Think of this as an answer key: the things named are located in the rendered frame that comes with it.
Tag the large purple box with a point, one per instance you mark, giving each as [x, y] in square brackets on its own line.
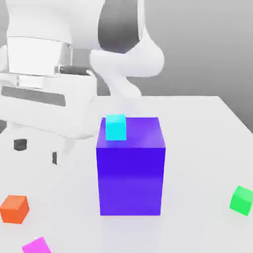
[130, 177]

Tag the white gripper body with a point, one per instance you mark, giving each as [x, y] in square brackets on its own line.
[49, 116]

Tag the small magenta cube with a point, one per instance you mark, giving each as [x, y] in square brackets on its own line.
[37, 246]

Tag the small cyan cube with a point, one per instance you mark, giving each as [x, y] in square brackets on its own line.
[116, 128]

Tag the small orange cube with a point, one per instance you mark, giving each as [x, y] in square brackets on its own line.
[13, 209]

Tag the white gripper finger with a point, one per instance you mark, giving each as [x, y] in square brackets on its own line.
[19, 144]
[67, 148]

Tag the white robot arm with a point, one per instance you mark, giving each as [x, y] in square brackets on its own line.
[126, 63]

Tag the small green cube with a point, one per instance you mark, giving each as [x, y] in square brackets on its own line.
[241, 201]

